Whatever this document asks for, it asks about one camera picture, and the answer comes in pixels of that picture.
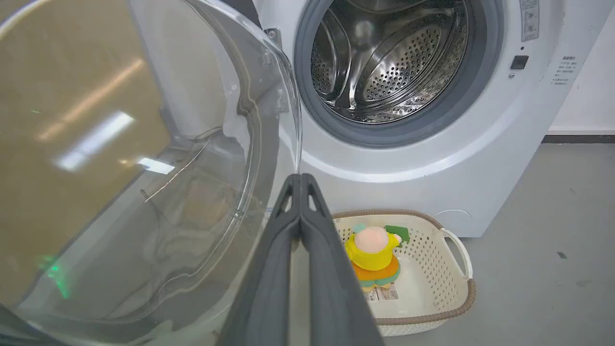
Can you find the white label sticker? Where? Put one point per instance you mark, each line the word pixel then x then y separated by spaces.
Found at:
pixel 529 19

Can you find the yellow plush doll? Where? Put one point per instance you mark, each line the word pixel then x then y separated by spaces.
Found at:
pixel 372 254

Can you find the cream perforated laundry basket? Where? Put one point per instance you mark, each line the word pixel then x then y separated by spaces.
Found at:
pixel 432 278

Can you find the white front-load washing machine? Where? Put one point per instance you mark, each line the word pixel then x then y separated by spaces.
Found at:
pixel 480 144

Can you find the stainless steel washer drum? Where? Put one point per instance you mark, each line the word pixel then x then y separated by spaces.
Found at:
pixel 389 57

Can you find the transparent washing machine door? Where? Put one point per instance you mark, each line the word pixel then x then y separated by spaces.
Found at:
pixel 144 168

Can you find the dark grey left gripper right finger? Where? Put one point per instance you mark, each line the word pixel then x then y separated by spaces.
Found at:
pixel 331 288

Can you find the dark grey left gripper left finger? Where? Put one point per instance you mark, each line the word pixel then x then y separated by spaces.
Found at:
pixel 269 283

